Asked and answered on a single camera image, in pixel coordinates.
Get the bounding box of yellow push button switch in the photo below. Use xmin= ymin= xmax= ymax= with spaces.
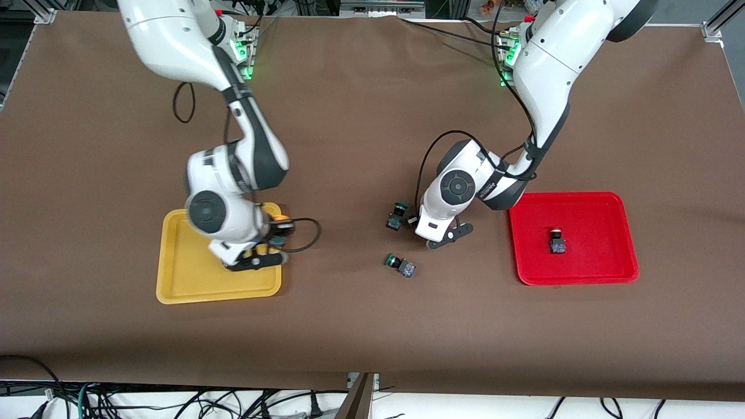
xmin=271 ymin=215 xmax=293 ymax=247

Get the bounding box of yellow plastic tray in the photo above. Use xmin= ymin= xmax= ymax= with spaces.
xmin=155 ymin=202 xmax=283 ymax=305

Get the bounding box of brown table cover sheet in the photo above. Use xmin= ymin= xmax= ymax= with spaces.
xmin=0 ymin=10 xmax=745 ymax=402

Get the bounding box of red plastic tray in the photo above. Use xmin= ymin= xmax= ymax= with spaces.
xmin=508 ymin=191 xmax=640 ymax=286

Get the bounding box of grey table leg beam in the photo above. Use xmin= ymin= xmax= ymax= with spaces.
xmin=336 ymin=372 xmax=376 ymax=419

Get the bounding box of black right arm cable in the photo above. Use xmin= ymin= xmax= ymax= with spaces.
xmin=173 ymin=81 xmax=322 ymax=253

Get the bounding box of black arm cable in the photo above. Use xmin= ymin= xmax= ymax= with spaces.
xmin=173 ymin=81 xmax=322 ymax=253
xmin=407 ymin=0 xmax=539 ymax=228

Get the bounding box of green push button switch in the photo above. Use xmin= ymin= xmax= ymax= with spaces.
xmin=384 ymin=254 xmax=417 ymax=278
xmin=385 ymin=201 xmax=408 ymax=232

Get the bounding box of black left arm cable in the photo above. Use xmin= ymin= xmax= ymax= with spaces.
xmin=407 ymin=0 xmax=539 ymax=228

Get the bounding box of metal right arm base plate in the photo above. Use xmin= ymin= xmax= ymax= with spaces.
xmin=233 ymin=20 xmax=261 ymax=80

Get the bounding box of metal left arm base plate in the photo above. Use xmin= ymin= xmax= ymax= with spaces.
xmin=498 ymin=29 xmax=524 ymax=88

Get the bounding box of black cable on table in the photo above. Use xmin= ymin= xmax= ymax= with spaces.
xmin=398 ymin=16 xmax=513 ymax=50

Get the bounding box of black floor cable loop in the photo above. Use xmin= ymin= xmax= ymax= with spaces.
xmin=0 ymin=354 xmax=62 ymax=419

